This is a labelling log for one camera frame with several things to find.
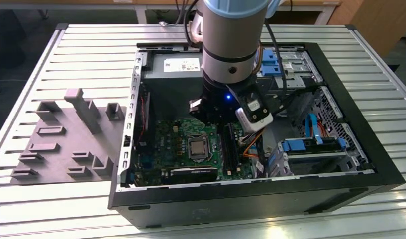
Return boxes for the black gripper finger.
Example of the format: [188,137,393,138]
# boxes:
[189,99,204,116]

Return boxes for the installed dark RAM stick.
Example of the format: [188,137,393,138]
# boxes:
[228,123,241,174]

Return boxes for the grey power supply unit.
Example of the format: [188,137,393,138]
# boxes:
[141,54,211,120]

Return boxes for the CPU socket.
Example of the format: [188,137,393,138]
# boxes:
[185,133,215,164]

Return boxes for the green motherboard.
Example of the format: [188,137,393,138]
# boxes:
[133,117,257,186]

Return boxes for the silver CPU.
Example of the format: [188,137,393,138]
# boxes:
[189,141,207,154]

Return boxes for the metal socket cover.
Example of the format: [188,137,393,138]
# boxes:
[188,138,209,160]

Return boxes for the blue plastic drive latch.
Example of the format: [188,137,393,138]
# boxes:
[260,48,287,77]

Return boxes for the metal drive cage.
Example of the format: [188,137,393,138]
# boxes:
[256,46,324,105]

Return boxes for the black graphics card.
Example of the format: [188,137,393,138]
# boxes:
[161,167,220,185]

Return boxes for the hard disk in blue carrier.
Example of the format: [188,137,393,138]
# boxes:
[279,138,349,154]

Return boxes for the metal disk bay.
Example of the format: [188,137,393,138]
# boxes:
[269,123,378,179]

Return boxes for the grey plastic parts rack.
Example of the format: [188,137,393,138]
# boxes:
[9,87,128,186]

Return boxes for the black open PC case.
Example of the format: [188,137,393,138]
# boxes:
[107,41,406,229]

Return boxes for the wooden cabinet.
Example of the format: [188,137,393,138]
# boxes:
[328,0,406,59]

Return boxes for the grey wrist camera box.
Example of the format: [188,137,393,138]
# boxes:
[235,91,275,132]

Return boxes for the black wire bundle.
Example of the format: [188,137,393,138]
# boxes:
[239,88,318,146]

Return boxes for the orange wire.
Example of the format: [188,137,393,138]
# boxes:
[243,134,263,159]

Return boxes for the thick black camera cable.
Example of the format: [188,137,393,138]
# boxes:
[263,19,291,110]

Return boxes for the blue flat data wire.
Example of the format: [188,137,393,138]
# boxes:
[304,113,325,145]

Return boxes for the thin black camera cable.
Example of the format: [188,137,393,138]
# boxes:
[184,0,200,49]

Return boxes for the black cable silver plug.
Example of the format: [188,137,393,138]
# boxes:
[159,0,200,27]

